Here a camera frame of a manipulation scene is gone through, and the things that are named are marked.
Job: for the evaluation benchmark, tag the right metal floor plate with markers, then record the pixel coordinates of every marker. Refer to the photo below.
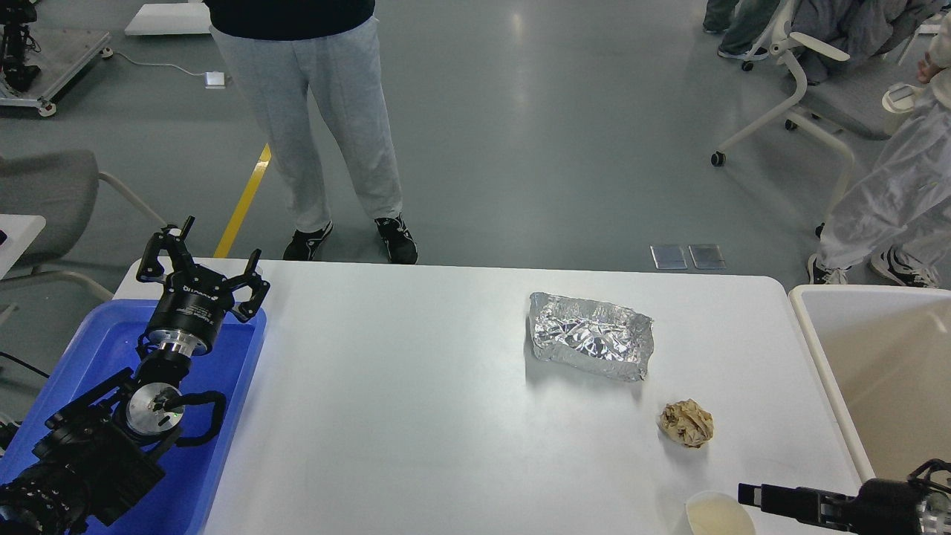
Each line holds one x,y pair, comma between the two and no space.
707,257

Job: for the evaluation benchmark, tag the grey chair left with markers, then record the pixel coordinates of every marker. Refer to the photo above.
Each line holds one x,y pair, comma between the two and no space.
62,187

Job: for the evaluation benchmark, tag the person in white trousers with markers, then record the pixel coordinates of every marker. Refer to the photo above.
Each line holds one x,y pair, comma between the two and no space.
897,217

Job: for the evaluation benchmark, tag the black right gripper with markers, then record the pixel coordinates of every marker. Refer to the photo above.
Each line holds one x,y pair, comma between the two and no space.
919,505

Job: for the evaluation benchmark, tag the metal floor plate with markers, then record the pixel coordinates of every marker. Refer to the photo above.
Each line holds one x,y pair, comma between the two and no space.
668,257
707,257

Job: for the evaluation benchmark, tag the white office chair right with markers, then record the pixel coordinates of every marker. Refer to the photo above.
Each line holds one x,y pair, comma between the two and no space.
871,101

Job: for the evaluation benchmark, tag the white paper cup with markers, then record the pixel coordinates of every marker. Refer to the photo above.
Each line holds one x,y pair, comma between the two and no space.
711,512

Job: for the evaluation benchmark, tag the white power adapter with cable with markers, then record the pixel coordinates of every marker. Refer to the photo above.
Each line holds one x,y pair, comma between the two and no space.
211,79

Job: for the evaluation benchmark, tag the white side table corner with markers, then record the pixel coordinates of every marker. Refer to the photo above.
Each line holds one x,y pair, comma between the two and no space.
21,231

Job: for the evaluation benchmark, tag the wheeled metal platform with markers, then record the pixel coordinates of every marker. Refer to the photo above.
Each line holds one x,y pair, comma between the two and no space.
37,64

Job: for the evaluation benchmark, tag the beige plastic bin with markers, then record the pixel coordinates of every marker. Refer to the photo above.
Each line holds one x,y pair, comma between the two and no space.
883,355

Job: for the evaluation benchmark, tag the person in grey trousers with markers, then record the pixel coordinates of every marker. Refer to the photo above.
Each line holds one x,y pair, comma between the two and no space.
284,54

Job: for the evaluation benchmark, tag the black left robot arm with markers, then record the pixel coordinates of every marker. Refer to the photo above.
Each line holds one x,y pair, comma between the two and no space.
101,455

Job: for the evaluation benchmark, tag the grey jacket on chair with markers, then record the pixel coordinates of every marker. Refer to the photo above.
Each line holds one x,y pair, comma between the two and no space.
861,29

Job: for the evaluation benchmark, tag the white flat board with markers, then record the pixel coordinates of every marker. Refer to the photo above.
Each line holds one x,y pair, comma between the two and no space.
177,18

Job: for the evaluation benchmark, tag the distant person feet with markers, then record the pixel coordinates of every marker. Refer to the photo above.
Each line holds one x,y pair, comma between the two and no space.
740,22

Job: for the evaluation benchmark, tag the left metal floor plate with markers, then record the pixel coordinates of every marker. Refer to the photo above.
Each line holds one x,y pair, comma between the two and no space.
668,257

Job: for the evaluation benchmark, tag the crumpled aluminium foil tray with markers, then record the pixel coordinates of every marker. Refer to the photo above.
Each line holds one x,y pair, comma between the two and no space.
598,337

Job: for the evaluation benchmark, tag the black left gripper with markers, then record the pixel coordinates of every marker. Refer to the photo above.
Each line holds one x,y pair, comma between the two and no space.
186,308

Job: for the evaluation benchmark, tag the crumpled brown paper ball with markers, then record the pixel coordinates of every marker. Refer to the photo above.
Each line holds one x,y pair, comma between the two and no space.
687,423

